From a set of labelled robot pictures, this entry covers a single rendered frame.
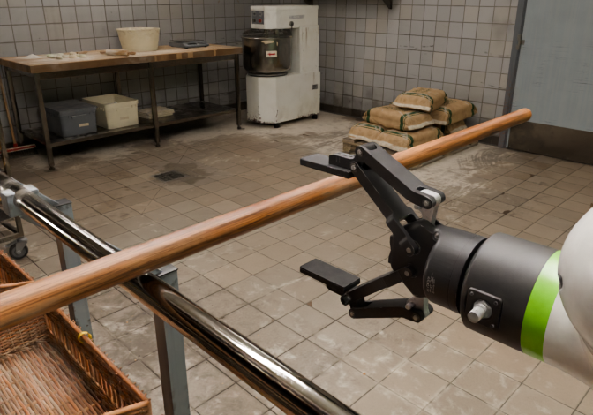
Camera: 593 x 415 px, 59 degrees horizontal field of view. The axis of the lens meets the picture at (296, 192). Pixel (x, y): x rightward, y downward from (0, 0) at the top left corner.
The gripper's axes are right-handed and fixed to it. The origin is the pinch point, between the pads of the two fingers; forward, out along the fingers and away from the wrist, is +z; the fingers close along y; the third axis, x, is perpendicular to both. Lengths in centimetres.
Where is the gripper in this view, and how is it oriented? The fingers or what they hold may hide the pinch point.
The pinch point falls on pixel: (315, 216)
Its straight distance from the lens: 61.3
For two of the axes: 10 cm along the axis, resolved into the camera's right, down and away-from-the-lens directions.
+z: -7.2, -2.5, 6.5
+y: 0.0, 9.3, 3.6
